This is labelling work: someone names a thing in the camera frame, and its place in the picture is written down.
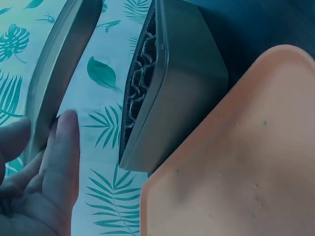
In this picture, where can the gold square tin box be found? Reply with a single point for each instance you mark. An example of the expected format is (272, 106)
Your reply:
(182, 98)

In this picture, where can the gold plastic compartment insert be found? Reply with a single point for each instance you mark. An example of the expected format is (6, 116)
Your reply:
(141, 73)

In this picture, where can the orange rectangular tray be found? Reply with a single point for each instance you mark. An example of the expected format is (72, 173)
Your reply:
(233, 159)

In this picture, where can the person's left hand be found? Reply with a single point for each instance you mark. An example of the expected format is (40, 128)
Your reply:
(37, 196)

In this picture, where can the gold square tin lid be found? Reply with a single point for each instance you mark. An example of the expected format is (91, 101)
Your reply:
(61, 73)

